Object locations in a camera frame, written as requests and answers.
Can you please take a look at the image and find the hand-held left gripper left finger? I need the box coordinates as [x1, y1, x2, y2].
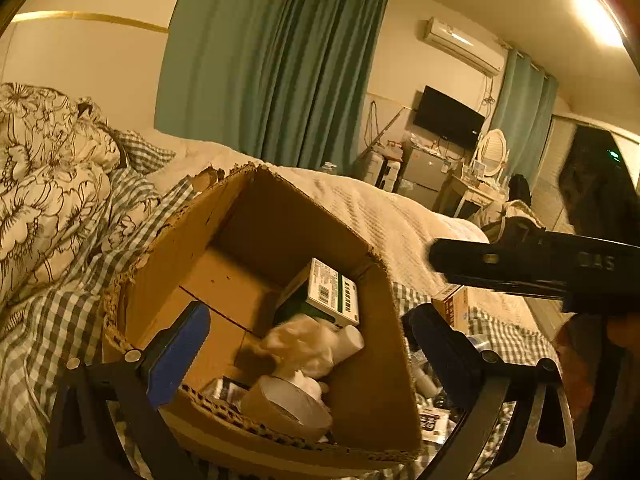
[45, 301, 211, 480]

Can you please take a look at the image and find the black wall television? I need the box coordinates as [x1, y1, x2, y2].
[413, 85, 487, 151]

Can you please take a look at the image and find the floral duvet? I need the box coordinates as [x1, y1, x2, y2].
[0, 82, 168, 313]

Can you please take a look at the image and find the oval white vanity mirror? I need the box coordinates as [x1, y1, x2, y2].
[475, 128, 510, 178]

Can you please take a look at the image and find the chair with dark clothes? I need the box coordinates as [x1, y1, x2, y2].
[480, 174, 546, 243]

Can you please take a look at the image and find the grey mini fridge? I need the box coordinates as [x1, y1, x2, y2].
[397, 140, 453, 206]

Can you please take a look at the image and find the cardboard box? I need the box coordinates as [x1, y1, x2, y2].
[102, 160, 422, 471]

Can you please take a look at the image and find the ceiling lamp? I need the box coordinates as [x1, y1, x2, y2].
[560, 0, 628, 51]

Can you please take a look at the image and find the white plastic bottle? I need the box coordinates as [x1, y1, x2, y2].
[332, 325, 366, 363]

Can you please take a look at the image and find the narrow teal curtain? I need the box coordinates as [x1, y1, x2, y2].
[487, 47, 560, 186]

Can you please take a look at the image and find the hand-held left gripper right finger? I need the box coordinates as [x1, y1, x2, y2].
[407, 304, 578, 480]

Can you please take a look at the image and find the grey checked bedsheet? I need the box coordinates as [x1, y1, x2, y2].
[0, 130, 563, 480]

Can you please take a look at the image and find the white dressing table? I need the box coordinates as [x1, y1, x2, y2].
[435, 162, 503, 220]

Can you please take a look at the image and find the green and white medicine box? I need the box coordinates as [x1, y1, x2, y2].
[304, 257, 362, 327]

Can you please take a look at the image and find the small brown carton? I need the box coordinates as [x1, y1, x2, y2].
[431, 284, 471, 335]

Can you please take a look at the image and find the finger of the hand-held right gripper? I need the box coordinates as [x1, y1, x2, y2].
[445, 274, 568, 303]
[428, 240, 547, 285]

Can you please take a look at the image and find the wide teal curtain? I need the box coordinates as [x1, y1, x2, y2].
[154, 0, 391, 167]

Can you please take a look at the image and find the white air conditioner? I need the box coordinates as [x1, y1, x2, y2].
[419, 16, 507, 77]

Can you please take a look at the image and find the brown tape roll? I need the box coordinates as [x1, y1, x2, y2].
[239, 375, 334, 443]

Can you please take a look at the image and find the white fluffy blanket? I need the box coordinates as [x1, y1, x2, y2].
[135, 127, 491, 286]

